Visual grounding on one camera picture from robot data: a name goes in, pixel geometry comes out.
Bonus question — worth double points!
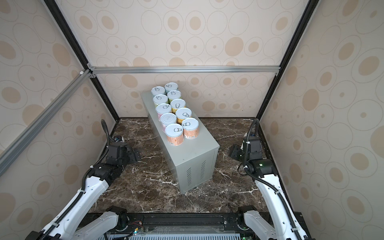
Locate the pink label can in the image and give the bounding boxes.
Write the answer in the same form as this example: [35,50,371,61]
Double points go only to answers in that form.
[160,113,177,132]
[155,104,172,120]

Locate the light green label can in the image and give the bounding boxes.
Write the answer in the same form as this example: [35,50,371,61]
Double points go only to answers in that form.
[153,94,169,107]

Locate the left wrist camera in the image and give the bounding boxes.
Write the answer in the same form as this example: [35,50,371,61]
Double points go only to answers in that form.
[113,136,125,143]

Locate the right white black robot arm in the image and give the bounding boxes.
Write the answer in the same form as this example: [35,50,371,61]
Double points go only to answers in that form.
[229,118,311,240]

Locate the horizontal aluminium frame bar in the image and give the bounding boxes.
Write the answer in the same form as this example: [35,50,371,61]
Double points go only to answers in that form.
[88,65,281,74]

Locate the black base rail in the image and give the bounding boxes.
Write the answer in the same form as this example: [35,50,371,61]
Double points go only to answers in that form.
[74,211,313,240]

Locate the yellow label can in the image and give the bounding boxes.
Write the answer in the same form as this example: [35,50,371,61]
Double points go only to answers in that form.
[175,108,192,125]
[170,99,186,114]

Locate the grey metal cabinet box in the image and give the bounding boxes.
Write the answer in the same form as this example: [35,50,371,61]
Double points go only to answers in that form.
[141,92,220,194]

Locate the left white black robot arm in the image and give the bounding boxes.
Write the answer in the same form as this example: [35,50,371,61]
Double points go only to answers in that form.
[26,120,141,240]

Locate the teal label can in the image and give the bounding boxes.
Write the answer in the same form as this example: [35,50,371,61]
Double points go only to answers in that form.
[164,82,179,94]
[151,86,167,97]

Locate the orange label can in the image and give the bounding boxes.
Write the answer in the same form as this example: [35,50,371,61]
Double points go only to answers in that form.
[165,124,184,146]

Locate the left slanted aluminium bar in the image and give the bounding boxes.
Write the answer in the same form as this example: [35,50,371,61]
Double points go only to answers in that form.
[1,70,91,175]

